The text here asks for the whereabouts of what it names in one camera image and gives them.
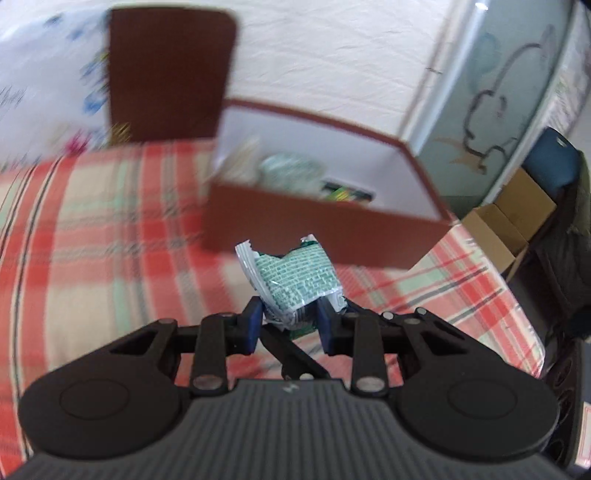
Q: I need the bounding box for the dark brown wooden headboard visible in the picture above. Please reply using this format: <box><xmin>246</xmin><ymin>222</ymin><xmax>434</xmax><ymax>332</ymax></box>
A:
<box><xmin>107</xmin><ymin>6</ymin><xmax>238</xmax><ymax>143</ymax></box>

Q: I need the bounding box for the green printed small box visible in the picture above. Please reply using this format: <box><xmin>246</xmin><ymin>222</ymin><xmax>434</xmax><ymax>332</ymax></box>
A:
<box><xmin>322</xmin><ymin>182</ymin><xmax>374</xmax><ymax>204</ymax></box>

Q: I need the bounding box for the floral white pillow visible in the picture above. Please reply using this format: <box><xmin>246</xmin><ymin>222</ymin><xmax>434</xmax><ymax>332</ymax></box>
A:
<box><xmin>1</xmin><ymin>8</ymin><xmax>111</xmax><ymax>171</ymax></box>

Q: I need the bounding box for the open brown cardboard carton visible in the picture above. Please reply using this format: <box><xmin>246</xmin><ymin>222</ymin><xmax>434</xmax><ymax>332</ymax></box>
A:
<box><xmin>462</xmin><ymin>168</ymin><xmax>556</xmax><ymax>282</ymax></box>

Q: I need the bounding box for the blue chair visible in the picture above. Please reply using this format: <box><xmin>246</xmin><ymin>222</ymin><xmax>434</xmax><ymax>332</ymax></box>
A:
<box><xmin>522</xmin><ymin>127</ymin><xmax>581</xmax><ymax>200</ymax></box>

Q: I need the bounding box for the brown cardboard storage box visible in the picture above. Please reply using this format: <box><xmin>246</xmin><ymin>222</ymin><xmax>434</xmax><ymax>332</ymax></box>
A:
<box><xmin>201</xmin><ymin>99</ymin><xmax>454</xmax><ymax>269</ymax></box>

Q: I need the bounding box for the green white snack packet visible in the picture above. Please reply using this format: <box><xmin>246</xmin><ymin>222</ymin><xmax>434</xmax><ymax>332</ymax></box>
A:
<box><xmin>235</xmin><ymin>235</ymin><xmax>346</xmax><ymax>339</ymax></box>

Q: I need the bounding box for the grey crumpled plastic bag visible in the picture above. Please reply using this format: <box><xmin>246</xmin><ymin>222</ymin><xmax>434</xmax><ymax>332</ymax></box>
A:
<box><xmin>214</xmin><ymin>136</ymin><xmax>325</xmax><ymax>198</ymax></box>

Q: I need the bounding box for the cartoon decorated wardrobe door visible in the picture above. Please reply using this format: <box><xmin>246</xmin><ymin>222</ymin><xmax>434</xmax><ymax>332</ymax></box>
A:
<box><xmin>419</xmin><ymin>1</ymin><xmax>574</xmax><ymax>218</ymax></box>

